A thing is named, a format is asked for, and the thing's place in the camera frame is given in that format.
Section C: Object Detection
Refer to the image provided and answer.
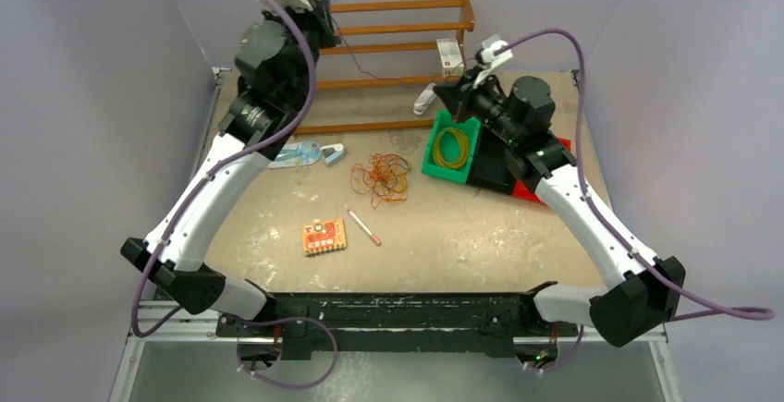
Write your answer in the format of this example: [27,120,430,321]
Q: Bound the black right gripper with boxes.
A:
[431,66,521,147]

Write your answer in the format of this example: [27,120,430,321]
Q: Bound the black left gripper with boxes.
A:
[263,0,343,106]

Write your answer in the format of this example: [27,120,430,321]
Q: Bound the green plastic bin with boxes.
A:
[422,110,482,184]

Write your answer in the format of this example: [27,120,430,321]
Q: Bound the black plastic bin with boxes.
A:
[466,128,518,196]

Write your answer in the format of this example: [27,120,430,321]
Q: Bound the red plastic bin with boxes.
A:
[506,136,576,205]

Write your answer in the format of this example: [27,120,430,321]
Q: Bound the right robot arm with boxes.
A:
[434,69,686,347]

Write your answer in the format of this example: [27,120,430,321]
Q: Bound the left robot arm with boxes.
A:
[120,0,338,336]

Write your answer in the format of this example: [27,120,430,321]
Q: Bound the white stapler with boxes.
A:
[412,83,436,116]

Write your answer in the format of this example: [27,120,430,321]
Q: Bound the white cardboard box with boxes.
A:
[435,38,464,78]

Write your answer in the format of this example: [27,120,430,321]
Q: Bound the wooden shelf rack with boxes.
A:
[296,0,475,136]

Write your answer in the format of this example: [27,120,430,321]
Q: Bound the blue toothbrush blister pack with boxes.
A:
[268,140,329,169]

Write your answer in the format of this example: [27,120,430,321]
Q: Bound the red marker pen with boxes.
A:
[347,209,382,247]

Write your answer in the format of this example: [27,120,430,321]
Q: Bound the orange snack packet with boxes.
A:
[301,218,348,257]

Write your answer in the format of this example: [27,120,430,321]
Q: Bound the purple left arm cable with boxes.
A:
[129,0,318,339]

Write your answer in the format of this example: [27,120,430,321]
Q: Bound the yellow coiled cable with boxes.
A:
[432,127,472,172]

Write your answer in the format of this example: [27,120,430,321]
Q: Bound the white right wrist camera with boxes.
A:
[476,34,513,71]

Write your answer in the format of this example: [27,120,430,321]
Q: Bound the orange cable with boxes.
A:
[349,153,412,211]

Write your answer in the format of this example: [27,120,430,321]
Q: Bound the yellow tangled cable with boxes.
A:
[379,163,410,201]

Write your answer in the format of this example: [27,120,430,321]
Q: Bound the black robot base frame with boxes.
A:
[216,292,578,361]

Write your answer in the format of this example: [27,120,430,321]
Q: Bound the aluminium rail frame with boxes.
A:
[120,69,686,379]

